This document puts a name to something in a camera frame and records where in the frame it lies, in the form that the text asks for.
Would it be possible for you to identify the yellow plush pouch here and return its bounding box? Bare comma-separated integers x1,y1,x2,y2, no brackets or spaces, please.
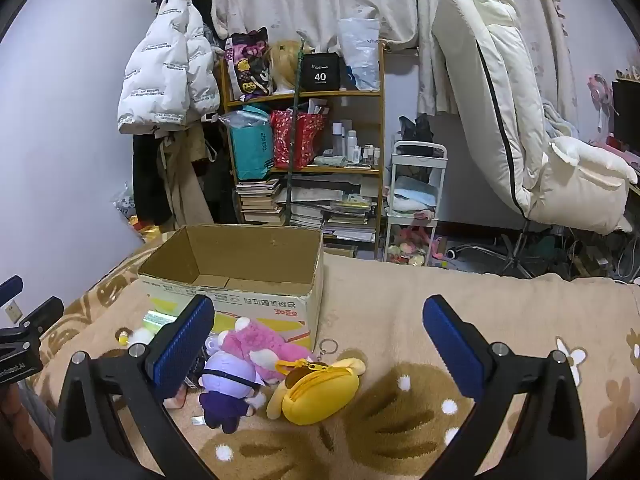
266,338,368,426

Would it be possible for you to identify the pink plush toy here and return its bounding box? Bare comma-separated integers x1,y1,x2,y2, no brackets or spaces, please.
220,317,316,386

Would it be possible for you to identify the cardboard box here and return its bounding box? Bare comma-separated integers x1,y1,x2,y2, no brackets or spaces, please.
137,224,325,353

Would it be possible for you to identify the red gift bag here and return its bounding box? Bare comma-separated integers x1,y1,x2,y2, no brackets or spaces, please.
270,107,328,171

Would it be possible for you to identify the row of white cosmetic bottles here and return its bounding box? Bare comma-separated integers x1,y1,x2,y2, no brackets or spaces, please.
330,120,382,166

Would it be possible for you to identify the teal bag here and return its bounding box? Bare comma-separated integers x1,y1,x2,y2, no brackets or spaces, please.
227,105,275,181

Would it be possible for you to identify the black monitor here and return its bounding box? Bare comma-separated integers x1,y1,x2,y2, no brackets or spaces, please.
611,80,640,153

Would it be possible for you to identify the blonde wig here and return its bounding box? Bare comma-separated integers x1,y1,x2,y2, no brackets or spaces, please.
267,40,313,93

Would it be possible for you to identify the beige hanging coat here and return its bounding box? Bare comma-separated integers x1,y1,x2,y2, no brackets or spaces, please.
157,125,216,231

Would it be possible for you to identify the green pole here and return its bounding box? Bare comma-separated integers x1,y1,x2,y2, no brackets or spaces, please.
285,32,307,226

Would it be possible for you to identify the white trolley cart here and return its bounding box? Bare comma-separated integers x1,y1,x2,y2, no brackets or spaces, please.
382,141,447,266

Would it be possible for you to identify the patterned plastic bag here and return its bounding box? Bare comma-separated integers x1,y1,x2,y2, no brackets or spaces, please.
112,195,138,223

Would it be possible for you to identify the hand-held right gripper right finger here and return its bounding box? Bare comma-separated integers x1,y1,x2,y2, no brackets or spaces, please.
422,295,588,480

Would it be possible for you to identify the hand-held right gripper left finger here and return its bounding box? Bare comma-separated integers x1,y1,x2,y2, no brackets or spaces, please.
52,294,218,480

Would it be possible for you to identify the black hanging coat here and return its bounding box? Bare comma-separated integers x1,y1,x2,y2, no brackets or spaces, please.
132,132,173,226

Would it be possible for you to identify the purple plush doll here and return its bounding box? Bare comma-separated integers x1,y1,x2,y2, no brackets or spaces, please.
199,332,268,435

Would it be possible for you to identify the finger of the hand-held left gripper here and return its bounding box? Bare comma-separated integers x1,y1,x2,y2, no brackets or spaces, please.
0,275,24,307
20,296,65,342

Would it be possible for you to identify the green tissue pack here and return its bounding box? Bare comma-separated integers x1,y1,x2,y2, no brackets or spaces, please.
142,310,177,333

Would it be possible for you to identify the blue and white cloth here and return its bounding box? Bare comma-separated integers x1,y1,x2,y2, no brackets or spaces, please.
390,177,438,213

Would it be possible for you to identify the tangle of cables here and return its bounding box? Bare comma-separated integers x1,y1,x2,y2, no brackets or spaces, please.
565,230,640,286

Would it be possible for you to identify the pink and black printed bag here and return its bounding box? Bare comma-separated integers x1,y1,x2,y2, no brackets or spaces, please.
225,28,276,102

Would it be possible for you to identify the folded cream mattress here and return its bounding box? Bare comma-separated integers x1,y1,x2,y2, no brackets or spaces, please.
432,0,638,278

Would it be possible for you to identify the stack of brown books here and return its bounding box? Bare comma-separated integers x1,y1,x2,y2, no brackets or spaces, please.
235,178,286,226

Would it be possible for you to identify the dark bag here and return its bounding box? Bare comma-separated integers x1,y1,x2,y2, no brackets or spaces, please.
398,112,436,143

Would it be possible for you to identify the white puffer jacket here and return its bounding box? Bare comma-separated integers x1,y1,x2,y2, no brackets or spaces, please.
117,0,223,136

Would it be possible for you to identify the pile of small pink toys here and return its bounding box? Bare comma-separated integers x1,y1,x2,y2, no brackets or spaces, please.
387,225,441,266

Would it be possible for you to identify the wooden shelf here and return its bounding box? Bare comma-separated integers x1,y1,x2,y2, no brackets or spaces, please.
220,42,386,261

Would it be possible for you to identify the black box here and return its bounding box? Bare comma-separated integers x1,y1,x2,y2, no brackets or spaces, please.
298,52,342,92

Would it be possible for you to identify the clear plastic bag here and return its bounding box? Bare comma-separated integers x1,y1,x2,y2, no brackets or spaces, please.
339,17,381,92

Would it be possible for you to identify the dark hanging jacket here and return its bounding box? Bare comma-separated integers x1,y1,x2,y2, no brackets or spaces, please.
202,120,237,223

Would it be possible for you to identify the pile of books and papers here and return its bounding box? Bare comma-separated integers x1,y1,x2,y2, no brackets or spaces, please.
289,187,378,243

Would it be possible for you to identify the white fluffy plush toy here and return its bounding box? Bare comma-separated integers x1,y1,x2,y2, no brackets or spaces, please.
116,327,156,348

